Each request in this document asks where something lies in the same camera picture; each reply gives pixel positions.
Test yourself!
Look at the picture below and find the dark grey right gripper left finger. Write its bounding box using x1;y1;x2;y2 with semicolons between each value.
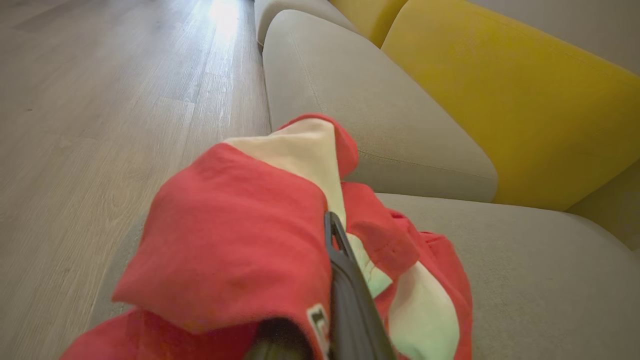
244;317;315;360

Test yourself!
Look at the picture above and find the large yellow sofa back cushion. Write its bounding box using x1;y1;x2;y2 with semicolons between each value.
381;0;640;212

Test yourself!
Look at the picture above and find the red and white shirt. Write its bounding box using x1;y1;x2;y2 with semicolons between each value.
60;113;474;360

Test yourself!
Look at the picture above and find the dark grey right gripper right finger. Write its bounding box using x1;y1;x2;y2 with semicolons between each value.
323;210;399;360

